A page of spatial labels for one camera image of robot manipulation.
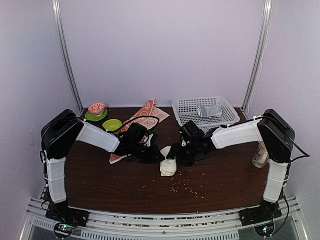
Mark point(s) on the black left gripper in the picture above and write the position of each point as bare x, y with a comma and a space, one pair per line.
152, 158

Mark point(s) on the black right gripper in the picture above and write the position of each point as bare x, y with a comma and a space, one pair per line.
175, 151

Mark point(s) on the white towel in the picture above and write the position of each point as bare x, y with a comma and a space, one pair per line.
168, 167

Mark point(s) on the orange patterned towel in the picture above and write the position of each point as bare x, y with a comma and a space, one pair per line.
148, 116

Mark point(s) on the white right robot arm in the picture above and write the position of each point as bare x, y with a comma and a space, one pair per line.
269, 129

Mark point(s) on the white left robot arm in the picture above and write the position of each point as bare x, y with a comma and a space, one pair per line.
60, 134

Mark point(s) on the green bowl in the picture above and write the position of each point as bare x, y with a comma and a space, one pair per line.
112, 125

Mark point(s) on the white plastic basket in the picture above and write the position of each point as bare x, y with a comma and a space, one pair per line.
186, 109

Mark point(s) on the red patterned bowl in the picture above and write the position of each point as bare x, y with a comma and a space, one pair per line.
97, 108

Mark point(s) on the green plate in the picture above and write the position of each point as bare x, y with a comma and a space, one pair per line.
96, 118

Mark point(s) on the rolled grey towel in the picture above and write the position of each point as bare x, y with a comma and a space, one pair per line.
209, 111

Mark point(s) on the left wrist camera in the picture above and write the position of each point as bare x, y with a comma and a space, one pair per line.
136, 132

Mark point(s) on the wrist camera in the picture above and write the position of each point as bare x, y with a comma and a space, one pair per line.
136, 132
190, 132

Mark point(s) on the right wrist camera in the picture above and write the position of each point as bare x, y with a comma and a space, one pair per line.
190, 132

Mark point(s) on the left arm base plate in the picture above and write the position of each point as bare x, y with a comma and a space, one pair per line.
75, 217

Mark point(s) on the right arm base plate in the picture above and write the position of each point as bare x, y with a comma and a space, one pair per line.
257, 215

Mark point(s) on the aluminium front rail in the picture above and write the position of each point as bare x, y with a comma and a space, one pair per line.
217, 225

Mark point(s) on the left aluminium post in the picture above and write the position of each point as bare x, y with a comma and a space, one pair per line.
56, 5

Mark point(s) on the aluminium post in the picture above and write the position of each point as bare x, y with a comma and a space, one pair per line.
261, 47
56, 5

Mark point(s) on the right aluminium post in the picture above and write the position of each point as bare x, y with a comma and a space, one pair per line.
261, 47

